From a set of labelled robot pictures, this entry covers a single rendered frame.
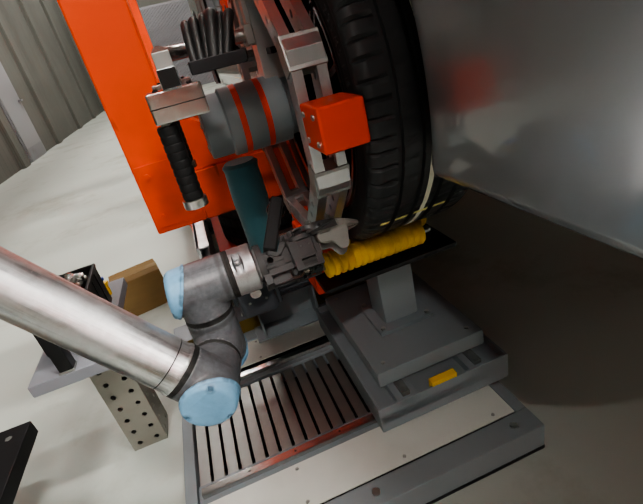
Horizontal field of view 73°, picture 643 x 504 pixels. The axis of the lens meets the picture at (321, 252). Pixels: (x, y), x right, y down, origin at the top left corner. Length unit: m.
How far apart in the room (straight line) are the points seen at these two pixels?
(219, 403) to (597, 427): 0.92
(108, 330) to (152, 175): 0.80
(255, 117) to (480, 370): 0.80
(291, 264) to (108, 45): 0.85
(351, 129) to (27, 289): 0.50
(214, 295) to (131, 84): 0.78
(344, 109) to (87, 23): 0.91
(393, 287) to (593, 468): 0.60
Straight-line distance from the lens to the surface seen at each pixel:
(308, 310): 1.62
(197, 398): 0.72
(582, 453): 1.26
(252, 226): 1.13
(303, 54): 0.73
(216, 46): 0.77
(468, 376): 1.18
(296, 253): 0.79
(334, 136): 0.65
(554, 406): 1.34
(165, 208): 1.45
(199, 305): 0.80
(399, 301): 1.21
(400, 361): 1.13
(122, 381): 1.38
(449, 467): 1.11
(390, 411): 1.12
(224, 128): 0.92
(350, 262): 0.97
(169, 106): 0.78
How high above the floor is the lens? 0.98
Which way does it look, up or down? 27 degrees down
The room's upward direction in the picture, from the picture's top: 14 degrees counter-clockwise
